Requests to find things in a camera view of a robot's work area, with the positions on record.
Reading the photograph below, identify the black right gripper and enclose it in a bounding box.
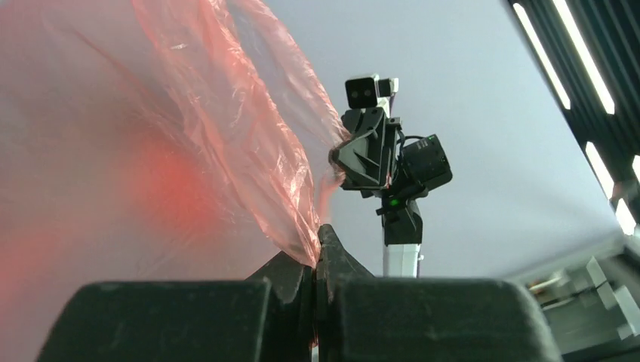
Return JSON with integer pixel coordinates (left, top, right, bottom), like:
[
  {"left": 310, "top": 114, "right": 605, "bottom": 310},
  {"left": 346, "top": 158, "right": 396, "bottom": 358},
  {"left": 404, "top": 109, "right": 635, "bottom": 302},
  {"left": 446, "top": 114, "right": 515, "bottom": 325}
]
[{"left": 330, "top": 107, "right": 402, "bottom": 192}]

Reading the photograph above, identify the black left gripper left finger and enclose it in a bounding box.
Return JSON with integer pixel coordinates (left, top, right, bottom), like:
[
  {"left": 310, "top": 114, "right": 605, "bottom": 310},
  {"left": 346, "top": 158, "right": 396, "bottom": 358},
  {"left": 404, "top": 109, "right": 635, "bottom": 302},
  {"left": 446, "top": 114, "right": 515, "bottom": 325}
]
[{"left": 38, "top": 253, "right": 312, "bottom": 361}]

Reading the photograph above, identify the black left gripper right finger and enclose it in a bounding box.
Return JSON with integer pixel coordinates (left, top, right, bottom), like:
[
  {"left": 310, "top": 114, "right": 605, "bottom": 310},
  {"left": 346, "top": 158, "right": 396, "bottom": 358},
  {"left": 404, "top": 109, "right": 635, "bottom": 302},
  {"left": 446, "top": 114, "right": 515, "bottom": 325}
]
[{"left": 316, "top": 224, "right": 562, "bottom": 361}]

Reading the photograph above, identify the red plastic trash bag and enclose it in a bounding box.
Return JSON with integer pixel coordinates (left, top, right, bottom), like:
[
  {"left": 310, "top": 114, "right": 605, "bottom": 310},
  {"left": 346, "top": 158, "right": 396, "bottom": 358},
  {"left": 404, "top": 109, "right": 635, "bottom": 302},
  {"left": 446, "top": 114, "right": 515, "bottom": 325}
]
[{"left": 1, "top": 1, "right": 346, "bottom": 361}]

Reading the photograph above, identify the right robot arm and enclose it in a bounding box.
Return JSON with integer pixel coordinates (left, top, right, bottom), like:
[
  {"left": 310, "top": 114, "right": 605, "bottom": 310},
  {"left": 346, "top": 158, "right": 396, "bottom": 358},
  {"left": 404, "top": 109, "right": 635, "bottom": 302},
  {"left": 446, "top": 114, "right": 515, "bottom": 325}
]
[{"left": 329, "top": 107, "right": 453, "bottom": 278}]

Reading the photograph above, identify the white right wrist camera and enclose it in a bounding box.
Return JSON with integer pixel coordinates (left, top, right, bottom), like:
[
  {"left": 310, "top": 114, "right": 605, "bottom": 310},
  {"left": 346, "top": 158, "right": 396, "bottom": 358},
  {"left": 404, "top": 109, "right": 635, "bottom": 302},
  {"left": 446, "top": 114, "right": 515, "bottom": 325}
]
[{"left": 345, "top": 73, "right": 399, "bottom": 116}]

